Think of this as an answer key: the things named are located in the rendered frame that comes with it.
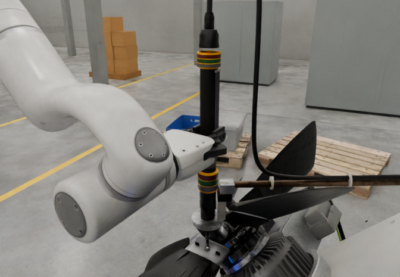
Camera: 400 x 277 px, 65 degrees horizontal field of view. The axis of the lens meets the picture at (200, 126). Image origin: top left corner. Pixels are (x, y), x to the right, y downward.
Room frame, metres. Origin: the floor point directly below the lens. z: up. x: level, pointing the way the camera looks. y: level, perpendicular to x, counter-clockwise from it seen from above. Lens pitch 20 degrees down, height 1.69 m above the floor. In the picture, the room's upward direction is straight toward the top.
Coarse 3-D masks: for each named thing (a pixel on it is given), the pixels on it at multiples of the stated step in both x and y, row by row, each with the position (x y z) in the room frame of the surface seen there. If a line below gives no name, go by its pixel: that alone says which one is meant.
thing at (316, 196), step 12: (288, 192) 0.43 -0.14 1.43; (300, 192) 0.44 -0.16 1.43; (312, 192) 0.46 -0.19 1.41; (324, 192) 0.47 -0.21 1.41; (336, 192) 0.48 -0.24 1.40; (240, 204) 0.42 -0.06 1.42; (252, 204) 0.51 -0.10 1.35; (264, 204) 0.52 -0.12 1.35; (276, 204) 0.52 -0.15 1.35; (288, 204) 0.52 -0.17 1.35; (300, 204) 0.52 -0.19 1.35; (312, 204) 0.52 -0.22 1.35; (264, 216) 0.59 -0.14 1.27; (276, 216) 0.58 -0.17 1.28
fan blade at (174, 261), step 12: (180, 252) 0.58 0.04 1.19; (192, 252) 0.57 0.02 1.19; (156, 264) 0.55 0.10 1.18; (168, 264) 0.54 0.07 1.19; (180, 264) 0.53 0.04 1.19; (192, 264) 0.53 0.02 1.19; (204, 264) 0.53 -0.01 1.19; (216, 264) 0.54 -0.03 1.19; (144, 276) 0.52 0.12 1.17; (156, 276) 0.51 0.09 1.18; (168, 276) 0.50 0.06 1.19; (180, 276) 0.50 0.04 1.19; (192, 276) 0.50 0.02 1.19; (204, 276) 0.50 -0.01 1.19
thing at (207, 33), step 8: (208, 16) 0.58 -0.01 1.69; (208, 24) 0.58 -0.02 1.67; (208, 32) 0.57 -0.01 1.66; (216, 32) 0.58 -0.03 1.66; (200, 40) 0.58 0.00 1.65; (208, 40) 0.57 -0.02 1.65; (216, 40) 0.58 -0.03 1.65; (200, 192) 0.58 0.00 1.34; (200, 200) 0.58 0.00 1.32; (208, 200) 0.57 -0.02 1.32; (208, 208) 0.57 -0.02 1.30; (208, 216) 0.57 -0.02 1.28; (208, 232) 0.58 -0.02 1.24
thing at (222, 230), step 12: (216, 204) 0.65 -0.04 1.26; (228, 204) 0.66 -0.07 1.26; (228, 228) 0.62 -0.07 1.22; (240, 228) 0.64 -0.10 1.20; (252, 228) 0.66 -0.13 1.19; (264, 228) 0.66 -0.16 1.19; (216, 240) 0.62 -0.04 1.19; (228, 240) 0.62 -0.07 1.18; (240, 240) 0.61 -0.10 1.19; (252, 240) 0.60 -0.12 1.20; (240, 252) 0.58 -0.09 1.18; (228, 264) 0.58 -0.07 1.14
